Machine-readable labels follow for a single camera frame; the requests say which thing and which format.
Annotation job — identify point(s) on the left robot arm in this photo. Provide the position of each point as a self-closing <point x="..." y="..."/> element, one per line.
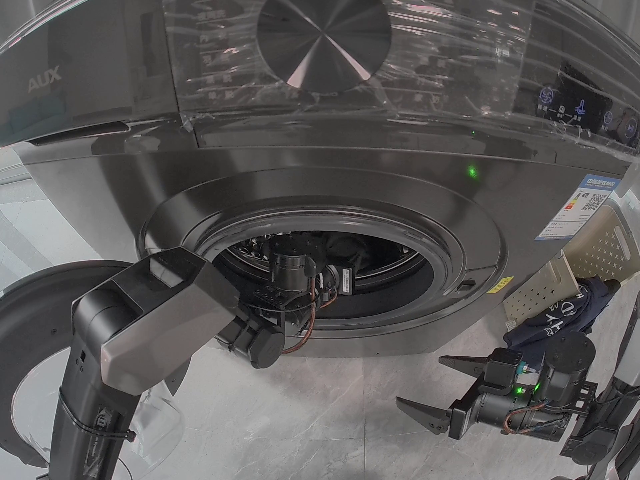
<point x="150" y="313"/>

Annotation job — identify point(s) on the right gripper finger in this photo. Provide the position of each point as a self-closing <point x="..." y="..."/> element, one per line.
<point x="467" y="365"/>
<point x="432" y="415"/>

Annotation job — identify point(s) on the grey washing machine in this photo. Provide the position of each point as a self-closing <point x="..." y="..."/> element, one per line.
<point x="350" y="178"/>

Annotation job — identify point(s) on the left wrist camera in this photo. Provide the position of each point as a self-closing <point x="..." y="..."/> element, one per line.
<point x="346" y="281"/>

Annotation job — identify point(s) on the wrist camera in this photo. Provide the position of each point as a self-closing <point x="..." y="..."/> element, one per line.
<point x="346" y="281"/>
<point x="502" y="370"/>

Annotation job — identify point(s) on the washing machine door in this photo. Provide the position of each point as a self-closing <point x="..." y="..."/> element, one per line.
<point x="35" y="318"/>

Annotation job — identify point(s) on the cream laundry basket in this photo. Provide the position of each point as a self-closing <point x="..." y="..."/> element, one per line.
<point x="595" y="248"/>

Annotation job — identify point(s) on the dark blue T-shirt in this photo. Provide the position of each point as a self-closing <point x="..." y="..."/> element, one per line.
<point x="560" y="318"/>

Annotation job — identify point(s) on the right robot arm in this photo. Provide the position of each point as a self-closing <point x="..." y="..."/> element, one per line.
<point x="570" y="363"/>

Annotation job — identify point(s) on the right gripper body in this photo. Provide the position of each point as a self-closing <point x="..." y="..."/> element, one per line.
<point x="500" y="410"/>

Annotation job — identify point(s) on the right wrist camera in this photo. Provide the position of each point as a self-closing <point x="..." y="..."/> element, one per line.
<point x="502" y="370"/>

